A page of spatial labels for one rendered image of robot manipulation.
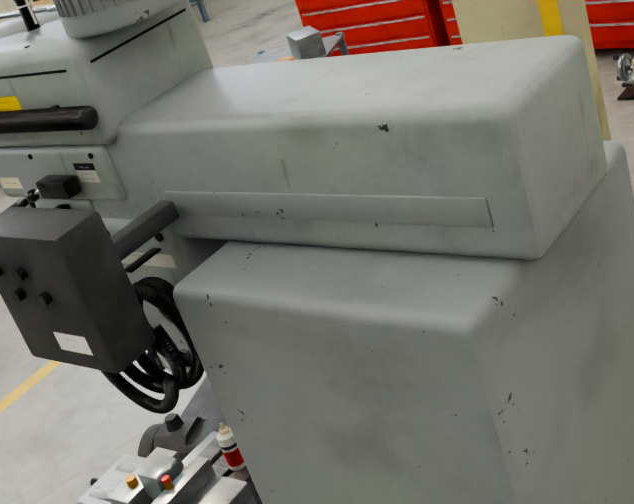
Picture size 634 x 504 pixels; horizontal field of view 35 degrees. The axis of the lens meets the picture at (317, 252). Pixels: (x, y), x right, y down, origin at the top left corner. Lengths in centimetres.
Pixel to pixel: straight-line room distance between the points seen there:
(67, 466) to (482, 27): 234
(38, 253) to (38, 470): 300
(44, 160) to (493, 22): 191
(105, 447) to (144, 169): 276
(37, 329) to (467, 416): 61
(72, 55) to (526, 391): 78
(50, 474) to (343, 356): 304
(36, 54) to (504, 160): 75
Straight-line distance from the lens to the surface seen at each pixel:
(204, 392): 310
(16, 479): 429
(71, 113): 148
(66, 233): 127
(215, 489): 196
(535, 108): 114
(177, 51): 160
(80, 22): 148
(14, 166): 176
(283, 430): 144
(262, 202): 136
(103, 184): 159
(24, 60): 157
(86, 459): 417
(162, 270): 160
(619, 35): 630
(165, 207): 149
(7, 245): 136
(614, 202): 141
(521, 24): 323
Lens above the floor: 214
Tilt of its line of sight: 25 degrees down
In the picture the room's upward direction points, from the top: 19 degrees counter-clockwise
